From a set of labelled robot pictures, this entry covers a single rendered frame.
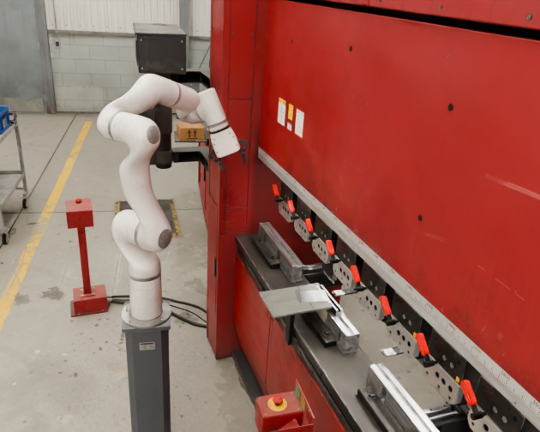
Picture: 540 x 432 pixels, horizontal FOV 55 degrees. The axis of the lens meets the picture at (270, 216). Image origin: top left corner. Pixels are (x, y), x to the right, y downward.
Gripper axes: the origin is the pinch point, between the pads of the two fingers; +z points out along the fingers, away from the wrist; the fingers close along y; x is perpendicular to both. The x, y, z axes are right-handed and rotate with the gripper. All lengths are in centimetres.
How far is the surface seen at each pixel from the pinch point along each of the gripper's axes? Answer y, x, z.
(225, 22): 17, 53, -56
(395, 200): 47, -55, 18
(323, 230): 24.8, -10.0, 36.3
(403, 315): 37, -64, 52
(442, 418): 40, -58, 100
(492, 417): 45, -102, 64
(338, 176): 36.6, -19.1, 14.6
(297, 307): 3, -16, 62
